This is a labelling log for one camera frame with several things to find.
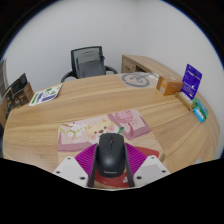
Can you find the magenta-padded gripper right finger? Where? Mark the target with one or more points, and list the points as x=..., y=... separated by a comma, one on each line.
x=151, y=168

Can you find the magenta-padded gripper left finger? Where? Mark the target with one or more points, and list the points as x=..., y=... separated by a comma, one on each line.
x=71, y=168

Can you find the black computer mouse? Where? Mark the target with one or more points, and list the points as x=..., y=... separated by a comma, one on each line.
x=110, y=155

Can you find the pink cartoon print mouse pad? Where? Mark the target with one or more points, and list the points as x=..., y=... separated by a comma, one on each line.
x=83, y=133

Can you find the small blue box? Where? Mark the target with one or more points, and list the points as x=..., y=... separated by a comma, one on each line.
x=199, y=115

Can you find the small pale yellow box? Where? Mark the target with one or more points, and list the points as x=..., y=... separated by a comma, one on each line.
x=185, y=101

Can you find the white printed sticker sheet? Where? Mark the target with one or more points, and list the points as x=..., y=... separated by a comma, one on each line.
x=45, y=95

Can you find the small green box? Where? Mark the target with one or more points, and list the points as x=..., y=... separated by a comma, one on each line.
x=202, y=106

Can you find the small orange box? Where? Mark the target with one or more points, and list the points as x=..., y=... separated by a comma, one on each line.
x=169, y=86

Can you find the wide brown cardboard box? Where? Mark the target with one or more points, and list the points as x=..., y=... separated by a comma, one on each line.
x=20, y=98

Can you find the purple card package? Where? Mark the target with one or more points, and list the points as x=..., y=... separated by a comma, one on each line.
x=191, y=81

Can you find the open dark cardboard box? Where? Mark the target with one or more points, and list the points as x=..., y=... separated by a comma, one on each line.
x=18, y=83

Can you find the grey backpack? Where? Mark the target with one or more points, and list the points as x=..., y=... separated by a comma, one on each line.
x=90, y=65

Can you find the wooden side cabinet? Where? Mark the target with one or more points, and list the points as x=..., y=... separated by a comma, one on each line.
x=146, y=63

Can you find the wooden shelf unit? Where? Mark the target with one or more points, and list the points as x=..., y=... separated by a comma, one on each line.
x=3, y=78

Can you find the black mesh office chair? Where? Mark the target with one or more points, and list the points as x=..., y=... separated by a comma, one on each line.
x=87, y=50

